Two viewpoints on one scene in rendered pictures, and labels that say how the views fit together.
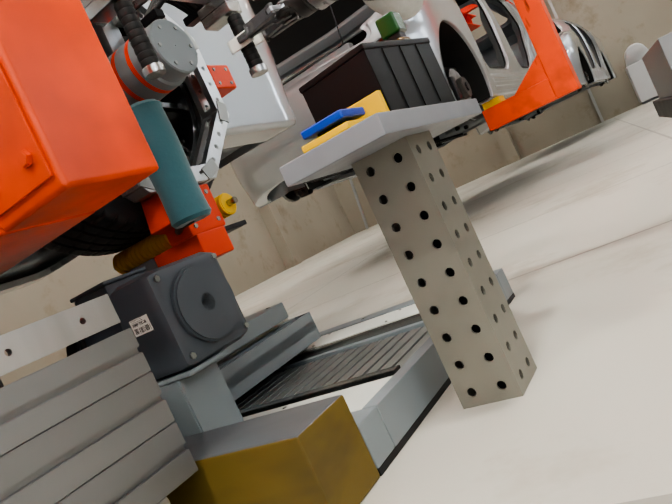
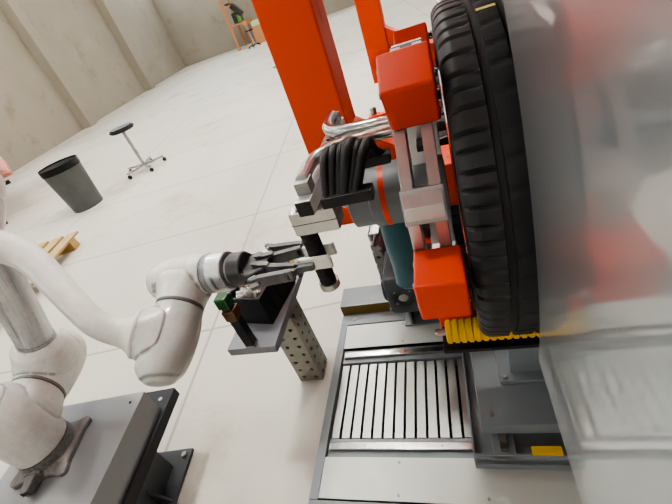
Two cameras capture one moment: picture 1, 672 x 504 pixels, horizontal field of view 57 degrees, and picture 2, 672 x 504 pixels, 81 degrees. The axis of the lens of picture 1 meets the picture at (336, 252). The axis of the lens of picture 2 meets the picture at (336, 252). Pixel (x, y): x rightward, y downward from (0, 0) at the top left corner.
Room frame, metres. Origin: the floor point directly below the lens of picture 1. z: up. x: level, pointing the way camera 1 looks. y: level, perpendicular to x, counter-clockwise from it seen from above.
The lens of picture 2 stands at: (2.13, -0.11, 1.27)
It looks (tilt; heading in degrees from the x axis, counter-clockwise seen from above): 34 degrees down; 169
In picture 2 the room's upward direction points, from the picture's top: 21 degrees counter-clockwise
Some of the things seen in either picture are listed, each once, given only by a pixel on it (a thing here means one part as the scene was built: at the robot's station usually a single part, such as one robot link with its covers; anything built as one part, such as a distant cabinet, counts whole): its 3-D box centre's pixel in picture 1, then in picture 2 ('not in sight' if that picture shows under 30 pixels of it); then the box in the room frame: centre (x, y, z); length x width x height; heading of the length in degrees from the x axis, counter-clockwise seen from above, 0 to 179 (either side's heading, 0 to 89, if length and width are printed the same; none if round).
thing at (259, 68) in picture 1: (246, 43); (318, 257); (1.47, -0.01, 0.83); 0.04 x 0.04 x 0.16
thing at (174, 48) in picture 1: (146, 68); (397, 191); (1.41, 0.22, 0.85); 0.21 x 0.14 x 0.14; 57
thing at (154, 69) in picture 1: (138, 37); not in sight; (1.18, 0.17, 0.83); 0.04 x 0.04 x 0.16
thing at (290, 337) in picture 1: (211, 378); (526, 378); (1.54, 0.42, 0.13); 0.50 x 0.36 x 0.10; 147
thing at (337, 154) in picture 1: (394, 136); (271, 301); (0.99, -0.16, 0.44); 0.43 x 0.17 x 0.03; 147
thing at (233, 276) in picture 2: (294, 4); (251, 267); (1.38, -0.15, 0.83); 0.09 x 0.08 x 0.07; 57
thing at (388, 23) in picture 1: (390, 26); (223, 300); (1.16, -0.27, 0.64); 0.04 x 0.04 x 0.04; 57
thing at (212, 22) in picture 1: (219, 11); (316, 214); (1.48, 0.01, 0.93); 0.09 x 0.05 x 0.05; 57
